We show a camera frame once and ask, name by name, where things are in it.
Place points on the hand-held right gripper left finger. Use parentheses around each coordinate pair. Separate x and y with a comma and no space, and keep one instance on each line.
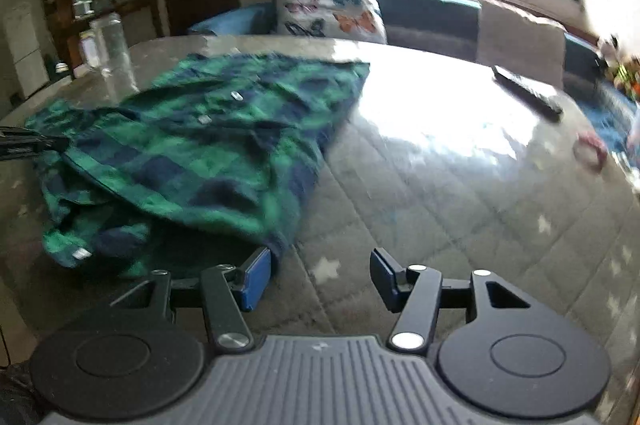
(257,277)

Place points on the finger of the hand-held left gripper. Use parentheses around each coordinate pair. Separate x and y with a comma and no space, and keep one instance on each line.
(30,149)
(20,132)

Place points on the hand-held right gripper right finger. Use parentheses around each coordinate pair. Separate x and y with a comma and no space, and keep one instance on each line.
(382,275)

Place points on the green plaid shirt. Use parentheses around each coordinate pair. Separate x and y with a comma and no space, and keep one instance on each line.
(200,155)

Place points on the white refrigerator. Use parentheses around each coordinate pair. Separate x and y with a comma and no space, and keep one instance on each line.
(25,50)

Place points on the black remote control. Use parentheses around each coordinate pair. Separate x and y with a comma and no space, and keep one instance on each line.
(525,87)

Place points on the dark cloth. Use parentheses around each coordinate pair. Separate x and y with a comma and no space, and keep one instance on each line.
(15,395)

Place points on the blue sofa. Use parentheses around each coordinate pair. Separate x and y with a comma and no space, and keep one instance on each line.
(425,12)

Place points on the butterfly print pillow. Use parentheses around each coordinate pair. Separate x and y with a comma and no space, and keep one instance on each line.
(325,10)

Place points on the beige cushion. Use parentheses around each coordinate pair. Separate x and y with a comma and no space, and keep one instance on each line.
(520,35)

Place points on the orange plush toy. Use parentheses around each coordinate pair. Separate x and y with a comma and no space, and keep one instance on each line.
(635,86)

